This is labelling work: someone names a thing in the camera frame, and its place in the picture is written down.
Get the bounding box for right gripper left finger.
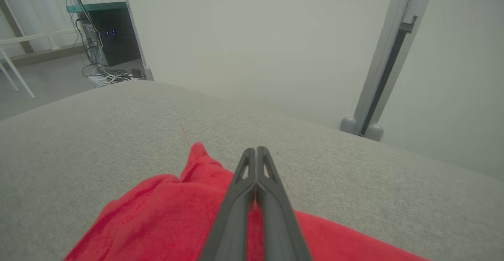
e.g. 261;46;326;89
199;148;257;261

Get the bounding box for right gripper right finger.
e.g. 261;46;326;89
256;146;313;261

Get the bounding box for red white basketball jersey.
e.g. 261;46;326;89
63;142;430;261

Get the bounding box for white power strip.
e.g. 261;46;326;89
87;74;138;87

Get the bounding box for black computer tower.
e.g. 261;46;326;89
77;9;142;67

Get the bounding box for teal shelf board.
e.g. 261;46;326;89
66;2;128;13

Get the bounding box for grey partition post two feet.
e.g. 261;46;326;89
339;0;437;142

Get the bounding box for grey partition end post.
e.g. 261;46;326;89
118;0;154;81

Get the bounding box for tangled black white cables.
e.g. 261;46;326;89
59;0;134;86

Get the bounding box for white metal frame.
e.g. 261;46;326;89
0;0;85;99

